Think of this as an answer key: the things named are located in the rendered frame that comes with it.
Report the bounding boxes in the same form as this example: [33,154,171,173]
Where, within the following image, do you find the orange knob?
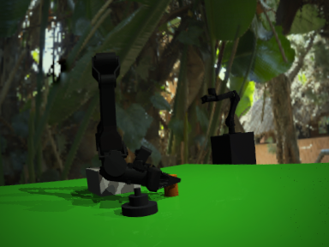
[164,174,178,196]

